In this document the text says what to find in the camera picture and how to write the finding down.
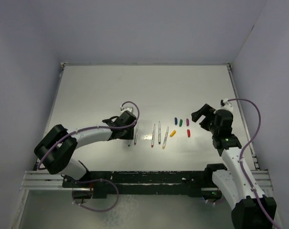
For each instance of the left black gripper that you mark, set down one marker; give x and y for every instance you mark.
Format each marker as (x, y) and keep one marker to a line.
(129, 136)

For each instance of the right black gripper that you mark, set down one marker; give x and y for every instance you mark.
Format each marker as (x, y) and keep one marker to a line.
(206, 110)

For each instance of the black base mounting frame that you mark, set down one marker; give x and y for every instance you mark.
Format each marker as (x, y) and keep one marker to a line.
(100, 184)

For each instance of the red marker pen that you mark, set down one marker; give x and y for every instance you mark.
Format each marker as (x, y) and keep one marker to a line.
(153, 136)

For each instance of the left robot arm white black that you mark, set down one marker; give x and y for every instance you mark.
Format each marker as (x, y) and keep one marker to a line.
(55, 150)

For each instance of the blue marker pen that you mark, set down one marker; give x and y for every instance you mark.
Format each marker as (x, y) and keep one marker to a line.
(159, 132)

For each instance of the aluminium extrusion rail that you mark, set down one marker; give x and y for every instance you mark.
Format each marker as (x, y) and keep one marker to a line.
(41, 180)

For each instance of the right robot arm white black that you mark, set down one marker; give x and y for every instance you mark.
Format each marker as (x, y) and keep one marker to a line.
(250, 207)

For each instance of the yellow marker pen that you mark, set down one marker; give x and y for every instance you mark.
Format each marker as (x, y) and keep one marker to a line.
(165, 138)

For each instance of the purple marker pen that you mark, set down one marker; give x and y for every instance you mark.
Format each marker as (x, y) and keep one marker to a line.
(136, 133)

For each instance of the yellow pen cap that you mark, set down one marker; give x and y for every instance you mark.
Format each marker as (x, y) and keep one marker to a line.
(173, 133)

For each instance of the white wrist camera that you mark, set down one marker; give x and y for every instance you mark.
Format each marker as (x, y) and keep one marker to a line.
(126, 108)
(225, 104)

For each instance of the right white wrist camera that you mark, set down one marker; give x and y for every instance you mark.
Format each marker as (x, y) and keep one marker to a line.
(225, 104)

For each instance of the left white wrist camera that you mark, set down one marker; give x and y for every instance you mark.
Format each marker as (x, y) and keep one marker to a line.
(126, 108)

